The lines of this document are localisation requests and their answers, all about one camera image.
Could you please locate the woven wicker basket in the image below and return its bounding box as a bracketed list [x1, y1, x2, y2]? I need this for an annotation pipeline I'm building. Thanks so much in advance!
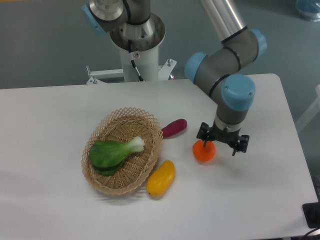
[81, 107, 163, 195]

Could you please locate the purple sweet potato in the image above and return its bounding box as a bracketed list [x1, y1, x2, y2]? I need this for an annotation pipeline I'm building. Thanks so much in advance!
[161, 118, 188, 138]

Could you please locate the orange fruit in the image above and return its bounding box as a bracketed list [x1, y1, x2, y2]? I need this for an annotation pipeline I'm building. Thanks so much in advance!
[192, 140, 217, 162]

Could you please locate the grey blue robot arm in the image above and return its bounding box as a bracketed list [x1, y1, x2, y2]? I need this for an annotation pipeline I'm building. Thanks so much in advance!
[82, 0, 267, 153]

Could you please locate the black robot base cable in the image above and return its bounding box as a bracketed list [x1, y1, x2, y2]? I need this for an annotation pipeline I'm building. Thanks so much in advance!
[127, 39, 145, 82]

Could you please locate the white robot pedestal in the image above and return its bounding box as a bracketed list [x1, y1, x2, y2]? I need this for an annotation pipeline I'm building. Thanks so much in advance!
[85, 12, 178, 85]

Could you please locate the green bok choy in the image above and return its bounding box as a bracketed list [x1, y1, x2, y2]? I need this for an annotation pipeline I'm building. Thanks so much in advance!
[88, 136, 145, 176]

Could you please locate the yellow mango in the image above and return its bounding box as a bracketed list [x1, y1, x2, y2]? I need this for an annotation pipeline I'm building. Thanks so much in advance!
[146, 160, 176, 198]

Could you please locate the blue object top right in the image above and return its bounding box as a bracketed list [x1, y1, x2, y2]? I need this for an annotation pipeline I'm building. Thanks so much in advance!
[295, 0, 320, 22]

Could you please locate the black device at edge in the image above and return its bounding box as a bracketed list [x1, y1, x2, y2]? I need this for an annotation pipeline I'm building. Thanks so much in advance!
[302, 202, 320, 229]

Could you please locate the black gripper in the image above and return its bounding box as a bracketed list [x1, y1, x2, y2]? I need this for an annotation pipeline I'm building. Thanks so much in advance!
[196, 122, 250, 156]

